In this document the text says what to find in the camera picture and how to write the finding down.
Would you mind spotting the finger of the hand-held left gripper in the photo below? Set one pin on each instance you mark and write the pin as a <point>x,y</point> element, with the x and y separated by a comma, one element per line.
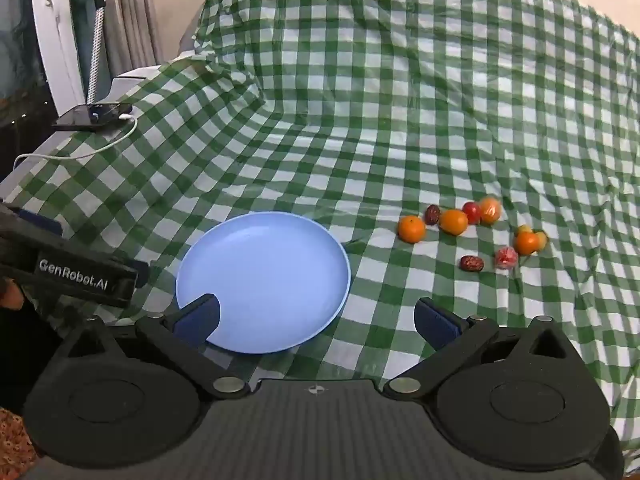
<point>127,285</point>
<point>40,225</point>

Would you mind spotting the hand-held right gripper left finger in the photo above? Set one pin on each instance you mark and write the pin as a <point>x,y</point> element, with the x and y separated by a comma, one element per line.
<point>200,317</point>

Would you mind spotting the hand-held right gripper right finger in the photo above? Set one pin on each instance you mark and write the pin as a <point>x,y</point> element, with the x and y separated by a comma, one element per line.
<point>436,325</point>

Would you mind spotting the red date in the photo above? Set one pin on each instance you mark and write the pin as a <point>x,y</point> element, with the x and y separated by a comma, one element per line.
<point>432,215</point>
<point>472,263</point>

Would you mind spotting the light blue plate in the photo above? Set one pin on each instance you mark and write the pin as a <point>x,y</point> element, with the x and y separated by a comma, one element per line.
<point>265,270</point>

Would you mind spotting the red fruit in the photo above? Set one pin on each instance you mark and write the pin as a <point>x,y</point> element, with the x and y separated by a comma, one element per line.
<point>506,257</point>

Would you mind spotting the mandarin orange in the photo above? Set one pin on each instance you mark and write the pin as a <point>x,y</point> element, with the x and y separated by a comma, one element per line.
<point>411,229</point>
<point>453,222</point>

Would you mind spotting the plastic-wrapped red tomato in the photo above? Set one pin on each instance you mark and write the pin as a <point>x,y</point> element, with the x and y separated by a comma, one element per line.
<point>470,211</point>

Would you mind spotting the plastic-wrapped orange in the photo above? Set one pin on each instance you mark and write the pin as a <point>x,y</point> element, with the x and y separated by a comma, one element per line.
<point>491,210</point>
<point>527,243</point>

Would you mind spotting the black smartphone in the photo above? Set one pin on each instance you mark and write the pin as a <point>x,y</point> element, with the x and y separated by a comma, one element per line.
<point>90,116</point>

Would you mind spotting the orange patterned cloth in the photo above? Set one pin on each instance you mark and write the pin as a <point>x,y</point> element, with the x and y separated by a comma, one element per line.
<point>12,435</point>

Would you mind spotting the striped phone stand pole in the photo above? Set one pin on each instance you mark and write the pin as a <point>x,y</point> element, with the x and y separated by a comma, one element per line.
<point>96,60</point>

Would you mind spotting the glass window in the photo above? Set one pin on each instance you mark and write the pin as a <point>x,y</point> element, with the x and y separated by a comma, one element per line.
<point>15,35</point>

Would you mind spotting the green checked tablecloth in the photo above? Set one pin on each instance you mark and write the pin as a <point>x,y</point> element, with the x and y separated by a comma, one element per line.
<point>350,110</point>

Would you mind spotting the white window frame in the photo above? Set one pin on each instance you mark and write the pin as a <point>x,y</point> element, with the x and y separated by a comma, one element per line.
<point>55,35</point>

